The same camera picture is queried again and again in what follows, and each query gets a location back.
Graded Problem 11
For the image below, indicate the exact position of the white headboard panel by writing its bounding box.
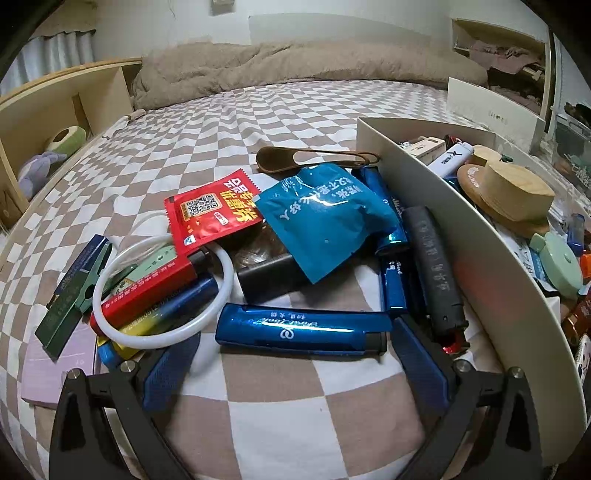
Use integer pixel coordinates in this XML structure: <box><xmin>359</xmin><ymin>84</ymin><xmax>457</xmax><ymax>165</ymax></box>
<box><xmin>248</xmin><ymin>14</ymin><xmax>462</xmax><ymax>61</ymax></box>

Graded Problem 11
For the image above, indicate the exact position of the dark cloth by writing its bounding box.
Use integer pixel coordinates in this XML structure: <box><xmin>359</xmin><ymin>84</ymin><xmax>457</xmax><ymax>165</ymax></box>
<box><xmin>563</xmin><ymin>102</ymin><xmax>591</xmax><ymax>123</ymax></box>

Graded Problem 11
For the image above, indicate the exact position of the red foil packet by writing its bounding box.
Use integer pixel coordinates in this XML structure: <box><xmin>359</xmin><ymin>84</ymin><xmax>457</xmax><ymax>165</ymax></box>
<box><xmin>164</xmin><ymin>170</ymin><xmax>264</xmax><ymax>257</ymax></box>

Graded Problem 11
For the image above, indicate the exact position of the white plastic ring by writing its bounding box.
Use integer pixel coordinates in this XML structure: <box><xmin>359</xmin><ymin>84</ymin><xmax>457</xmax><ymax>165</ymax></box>
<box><xmin>92</xmin><ymin>233</ymin><xmax>235</xmax><ymax>349</ymax></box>

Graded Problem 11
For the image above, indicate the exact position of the glossy blue lighter white print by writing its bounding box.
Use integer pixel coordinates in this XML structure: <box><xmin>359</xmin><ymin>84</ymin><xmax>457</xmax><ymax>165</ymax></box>
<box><xmin>215</xmin><ymin>302</ymin><xmax>393</xmax><ymax>356</ymax></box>

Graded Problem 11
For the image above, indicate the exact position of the blue and yellow lighter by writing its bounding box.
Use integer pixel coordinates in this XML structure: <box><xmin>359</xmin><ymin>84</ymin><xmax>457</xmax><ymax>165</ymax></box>
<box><xmin>97</xmin><ymin>277</ymin><xmax>219</xmax><ymax>367</ymax></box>

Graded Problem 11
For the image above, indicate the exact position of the dark grey case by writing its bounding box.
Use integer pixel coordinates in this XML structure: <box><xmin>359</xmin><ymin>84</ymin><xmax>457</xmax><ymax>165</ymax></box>
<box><xmin>235</xmin><ymin>253</ymin><xmax>306</xmax><ymax>305</ymax></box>

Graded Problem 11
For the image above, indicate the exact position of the checkered bed sheet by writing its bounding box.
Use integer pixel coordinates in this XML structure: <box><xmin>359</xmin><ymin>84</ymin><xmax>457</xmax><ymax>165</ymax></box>
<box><xmin>0</xmin><ymin>78</ymin><xmax>509</xmax><ymax>480</ymax></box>

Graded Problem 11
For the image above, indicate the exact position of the white shoe box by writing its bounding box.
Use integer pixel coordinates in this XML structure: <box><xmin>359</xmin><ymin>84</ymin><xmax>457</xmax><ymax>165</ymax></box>
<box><xmin>447</xmin><ymin>77</ymin><xmax>548</xmax><ymax>155</ymax></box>

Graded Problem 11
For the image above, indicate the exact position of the white cardboard box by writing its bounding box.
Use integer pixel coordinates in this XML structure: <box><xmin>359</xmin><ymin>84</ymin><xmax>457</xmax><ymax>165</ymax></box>
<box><xmin>356</xmin><ymin>117</ymin><xmax>591</xmax><ymax>472</ymax></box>

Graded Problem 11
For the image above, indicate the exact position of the mint green round lidded pot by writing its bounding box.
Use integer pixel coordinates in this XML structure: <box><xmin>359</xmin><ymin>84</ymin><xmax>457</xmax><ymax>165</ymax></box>
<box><xmin>529</xmin><ymin>231</ymin><xmax>583</xmax><ymax>298</ymax></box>

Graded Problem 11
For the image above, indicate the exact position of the beige cartoon print valance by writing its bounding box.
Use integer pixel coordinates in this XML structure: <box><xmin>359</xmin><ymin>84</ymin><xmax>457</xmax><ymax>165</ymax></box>
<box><xmin>30</xmin><ymin>0</ymin><xmax>100</xmax><ymax>40</ymax></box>

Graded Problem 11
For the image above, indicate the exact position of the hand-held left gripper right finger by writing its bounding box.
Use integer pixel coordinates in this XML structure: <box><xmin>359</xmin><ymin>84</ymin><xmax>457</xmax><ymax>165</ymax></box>
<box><xmin>390</xmin><ymin>316</ymin><xmax>543</xmax><ymax>480</ymax></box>

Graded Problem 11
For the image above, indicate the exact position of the brown leather strap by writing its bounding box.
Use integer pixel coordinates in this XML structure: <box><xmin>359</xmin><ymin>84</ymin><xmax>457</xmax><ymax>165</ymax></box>
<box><xmin>255</xmin><ymin>146</ymin><xmax>382</xmax><ymax>175</ymax></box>

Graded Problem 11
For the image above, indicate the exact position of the white window blind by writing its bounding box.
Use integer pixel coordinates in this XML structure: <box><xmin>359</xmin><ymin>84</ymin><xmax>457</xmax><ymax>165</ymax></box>
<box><xmin>551</xmin><ymin>34</ymin><xmax>591</xmax><ymax>112</ymax></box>

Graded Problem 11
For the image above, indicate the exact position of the pile of clothes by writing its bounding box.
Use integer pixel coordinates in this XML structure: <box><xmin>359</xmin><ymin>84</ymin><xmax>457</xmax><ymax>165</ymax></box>
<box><xmin>455</xmin><ymin>39</ymin><xmax>546</xmax><ymax>104</ymax></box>

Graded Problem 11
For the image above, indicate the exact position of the purple notepad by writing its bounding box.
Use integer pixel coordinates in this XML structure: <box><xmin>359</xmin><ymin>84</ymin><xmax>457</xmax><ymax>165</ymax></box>
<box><xmin>21</xmin><ymin>323</ymin><xmax>100</xmax><ymax>407</ymax></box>

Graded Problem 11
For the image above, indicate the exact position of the clear plastic storage bin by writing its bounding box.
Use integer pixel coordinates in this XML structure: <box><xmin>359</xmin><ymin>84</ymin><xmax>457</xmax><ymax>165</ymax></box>
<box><xmin>551</xmin><ymin>104</ymin><xmax>591</xmax><ymax>195</ymax></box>

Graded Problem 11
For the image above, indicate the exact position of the large oval wooden box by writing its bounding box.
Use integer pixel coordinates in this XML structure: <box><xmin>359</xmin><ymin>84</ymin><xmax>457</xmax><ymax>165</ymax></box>
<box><xmin>480</xmin><ymin>161</ymin><xmax>556</xmax><ymax>222</ymax></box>

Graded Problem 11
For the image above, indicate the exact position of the green plush toy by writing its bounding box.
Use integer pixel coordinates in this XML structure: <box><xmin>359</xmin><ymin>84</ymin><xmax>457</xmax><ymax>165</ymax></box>
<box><xmin>44</xmin><ymin>126</ymin><xmax>88</xmax><ymax>155</ymax></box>

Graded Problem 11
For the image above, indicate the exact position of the blue foil packet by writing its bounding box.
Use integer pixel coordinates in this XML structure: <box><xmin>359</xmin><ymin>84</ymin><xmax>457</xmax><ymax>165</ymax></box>
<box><xmin>254</xmin><ymin>164</ymin><xmax>400</xmax><ymax>284</ymax></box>

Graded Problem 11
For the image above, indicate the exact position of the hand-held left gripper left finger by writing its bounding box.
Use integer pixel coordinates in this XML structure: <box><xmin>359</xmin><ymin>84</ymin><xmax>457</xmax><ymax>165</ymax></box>
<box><xmin>48</xmin><ymin>330</ymin><xmax>201</xmax><ymax>480</ymax></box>

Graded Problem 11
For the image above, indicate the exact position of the purple plush toy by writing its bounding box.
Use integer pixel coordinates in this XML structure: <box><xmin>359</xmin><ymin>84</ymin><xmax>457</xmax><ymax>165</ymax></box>
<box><xmin>17</xmin><ymin>151</ymin><xmax>68</xmax><ymax>197</ymax></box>

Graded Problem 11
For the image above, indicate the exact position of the black lighter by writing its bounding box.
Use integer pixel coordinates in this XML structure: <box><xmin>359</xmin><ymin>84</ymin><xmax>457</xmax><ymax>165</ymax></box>
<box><xmin>403</xmin><ymin>205</ymin><xmax>467</xmax><ymax>342</ymax></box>

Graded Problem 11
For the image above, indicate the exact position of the round cork coaster green dinosaur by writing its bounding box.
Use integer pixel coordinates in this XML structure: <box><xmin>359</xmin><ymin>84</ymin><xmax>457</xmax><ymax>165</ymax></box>
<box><xmin>457</xmin><ymin>164</ymin><xmax>550</xmax><ymax>238</ymax></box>

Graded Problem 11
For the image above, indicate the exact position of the small oval wooden box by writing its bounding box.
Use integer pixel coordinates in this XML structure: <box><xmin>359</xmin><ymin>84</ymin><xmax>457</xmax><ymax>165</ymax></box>
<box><xmin>470</xmin><ymin>144</ymin><xmax>506</xmax><ymax>167</ymax></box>

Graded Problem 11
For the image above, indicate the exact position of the plain red lighter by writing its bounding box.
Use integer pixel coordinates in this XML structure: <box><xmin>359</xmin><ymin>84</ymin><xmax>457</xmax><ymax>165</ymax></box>
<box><xmin>89</xmin><ymin>251</ymin><xmax>207</xmax><ymax>334</ymax></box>

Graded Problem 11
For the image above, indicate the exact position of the cream lighter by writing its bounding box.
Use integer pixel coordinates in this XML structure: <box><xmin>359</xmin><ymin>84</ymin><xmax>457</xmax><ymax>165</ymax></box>
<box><xmin>399</xmin><ymin>137</ymin><xmax>446</xmax><ymax>162</ymax></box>

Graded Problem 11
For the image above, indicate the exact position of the beige duvet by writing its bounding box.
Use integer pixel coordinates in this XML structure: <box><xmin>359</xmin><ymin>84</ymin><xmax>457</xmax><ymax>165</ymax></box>
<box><xmin>131</xmin><ymin>39</ymin><xmax>489</xmax><ymax>112</ymax></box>

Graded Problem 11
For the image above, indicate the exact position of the grey curtain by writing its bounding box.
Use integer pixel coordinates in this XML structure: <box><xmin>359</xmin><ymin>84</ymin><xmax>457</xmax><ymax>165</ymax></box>
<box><xmin>9</xmin><ymin>30</ymin><xmax>95</xmax><ymax>88</ymax></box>

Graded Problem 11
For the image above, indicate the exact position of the wooden bedside shelf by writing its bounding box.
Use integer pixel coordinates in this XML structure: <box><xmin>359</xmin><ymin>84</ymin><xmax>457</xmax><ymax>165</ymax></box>
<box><xmin>0</xmin><ymin>58</ymin><xmax>144</xmax><ymax>232</ymax></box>

